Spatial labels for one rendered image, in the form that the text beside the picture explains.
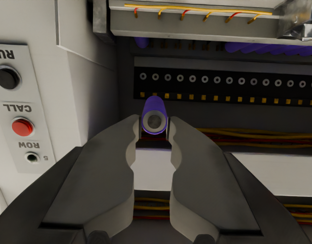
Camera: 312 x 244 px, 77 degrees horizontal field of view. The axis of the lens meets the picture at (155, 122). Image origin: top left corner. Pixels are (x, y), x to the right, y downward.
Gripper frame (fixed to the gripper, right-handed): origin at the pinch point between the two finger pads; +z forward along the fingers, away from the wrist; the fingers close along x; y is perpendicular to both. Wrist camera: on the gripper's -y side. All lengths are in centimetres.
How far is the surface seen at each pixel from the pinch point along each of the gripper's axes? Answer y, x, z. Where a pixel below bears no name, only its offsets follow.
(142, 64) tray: 1.4, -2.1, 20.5
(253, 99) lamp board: 5.9, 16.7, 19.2
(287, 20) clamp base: -6.1, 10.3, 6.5
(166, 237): 31.0, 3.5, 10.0
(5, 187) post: 10.8, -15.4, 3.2
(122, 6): -6.4, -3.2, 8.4
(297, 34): -5.1, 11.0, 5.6
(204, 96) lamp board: 5.7, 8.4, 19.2
